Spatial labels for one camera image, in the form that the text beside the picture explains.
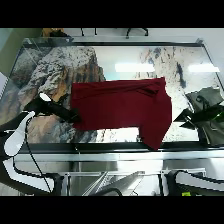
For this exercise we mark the black office chair base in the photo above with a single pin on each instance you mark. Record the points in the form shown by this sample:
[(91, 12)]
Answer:
[(136, 30)]

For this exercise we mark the olive green garment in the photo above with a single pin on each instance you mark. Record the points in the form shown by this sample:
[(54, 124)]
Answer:
[(208, 95)]

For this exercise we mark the silver frame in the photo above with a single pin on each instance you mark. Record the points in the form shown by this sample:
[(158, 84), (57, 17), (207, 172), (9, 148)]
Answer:
[(110, 156)]

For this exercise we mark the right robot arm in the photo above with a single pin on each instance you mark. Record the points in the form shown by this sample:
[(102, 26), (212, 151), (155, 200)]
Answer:
[(200, 181)]

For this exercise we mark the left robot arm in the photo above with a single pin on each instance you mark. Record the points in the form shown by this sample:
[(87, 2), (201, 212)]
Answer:
[(15, 138)]

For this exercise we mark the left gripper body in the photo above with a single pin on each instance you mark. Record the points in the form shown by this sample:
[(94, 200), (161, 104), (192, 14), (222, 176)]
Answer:
[(68, 115)]

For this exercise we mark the red T-shirt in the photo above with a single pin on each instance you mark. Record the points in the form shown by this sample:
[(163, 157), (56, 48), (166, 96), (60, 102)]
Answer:
[(120, 106)]

